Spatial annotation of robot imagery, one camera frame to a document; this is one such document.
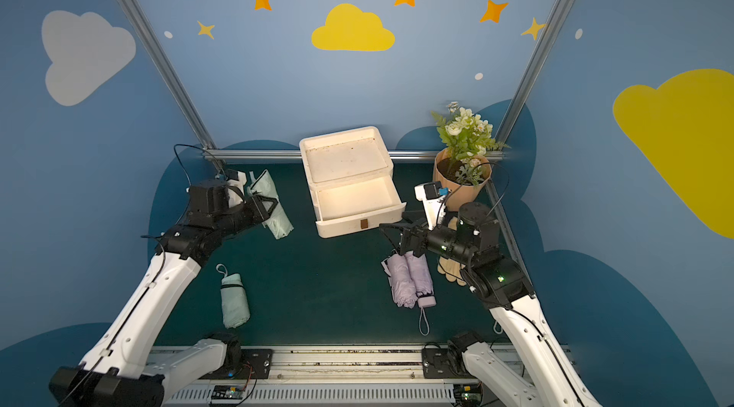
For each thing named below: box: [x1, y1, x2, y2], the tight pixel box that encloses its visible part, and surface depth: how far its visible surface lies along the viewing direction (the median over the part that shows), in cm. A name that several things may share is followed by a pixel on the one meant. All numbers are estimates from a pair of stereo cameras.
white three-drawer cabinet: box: [299, 126, 407, 239], surface depth 91 cm
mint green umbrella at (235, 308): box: [215, 263, 251, 329], surface depth 85 cm
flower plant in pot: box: [431, 101, 512, 212], surface depth 95 cm
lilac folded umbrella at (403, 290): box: [380, 251, 418, 309], surface depth 87 cm
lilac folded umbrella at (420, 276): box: [404, 251, 437, 337], surface depth 88 cm
